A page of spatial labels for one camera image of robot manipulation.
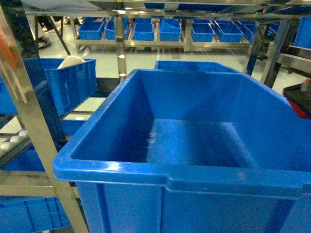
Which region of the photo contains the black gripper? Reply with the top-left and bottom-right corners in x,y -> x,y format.
283,79 -> 311,114

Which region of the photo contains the far steel shelf rack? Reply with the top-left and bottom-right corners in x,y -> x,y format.
69,17 -> 251,52

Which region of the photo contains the blue bin behind large bin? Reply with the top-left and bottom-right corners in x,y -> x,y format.
154,61 -> 239,73

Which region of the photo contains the large blue plastic bin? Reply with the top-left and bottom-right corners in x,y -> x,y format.
53,69 -> 311,233

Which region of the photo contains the blue ribbed crate left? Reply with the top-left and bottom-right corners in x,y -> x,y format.
24,57 -> 99,116

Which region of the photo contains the white round object in crate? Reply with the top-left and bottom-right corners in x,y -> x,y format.
57,55 -> 85,69

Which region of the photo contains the blue crate bottom left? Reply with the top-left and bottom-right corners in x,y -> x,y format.
0,196 -> 71,233

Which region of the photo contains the steel shelf upright post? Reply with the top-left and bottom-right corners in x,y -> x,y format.
0,0 -> 89,233

